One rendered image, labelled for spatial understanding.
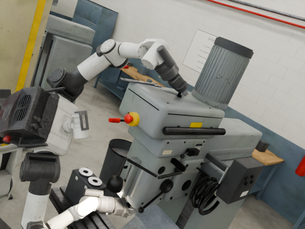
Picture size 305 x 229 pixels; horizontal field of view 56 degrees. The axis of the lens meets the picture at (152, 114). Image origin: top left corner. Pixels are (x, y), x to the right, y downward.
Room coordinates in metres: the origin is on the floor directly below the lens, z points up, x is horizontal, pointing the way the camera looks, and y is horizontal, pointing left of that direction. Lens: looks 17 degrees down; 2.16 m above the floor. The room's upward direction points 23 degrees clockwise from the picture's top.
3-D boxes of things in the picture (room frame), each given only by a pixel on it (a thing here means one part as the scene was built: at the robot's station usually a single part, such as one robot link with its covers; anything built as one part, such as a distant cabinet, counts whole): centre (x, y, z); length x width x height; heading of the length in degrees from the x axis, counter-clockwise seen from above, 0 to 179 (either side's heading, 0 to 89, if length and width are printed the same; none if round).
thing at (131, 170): (1.23, -0.01, 1.45); 0.04 x 0.04 x 0.21; 49
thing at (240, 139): (1.70, -0.41, 1.66); 0.80 x 0.23 x 0.20; 139
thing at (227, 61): (1.51, -0.25, 2.05); 0.20 x 0.20 x 0.32
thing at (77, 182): (1.59, 0.21, 1.04); 0.22 x 0.12 x 0.20; 56
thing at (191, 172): (1.46, -0.21, 1.47); 0.24 x 0.19 x 0.26; 49
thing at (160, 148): (1.35, -0.11, 1.68); 0.34 x 0.24 x 0.10; 139
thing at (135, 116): (1.14, 0.07, 1.76); 0.06 x 0.02 x 0.06; 49
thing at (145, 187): (1.32, -0.09, 1.47); 0.21 x 0.19 x 0.32; 49
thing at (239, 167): (1.32, -0.53, 1.62); 0.20 x 0.09 x 0.21; 139
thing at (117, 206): (1.28, 0.00, 1.23); 0.13 x 0.12 x 0.10; 27
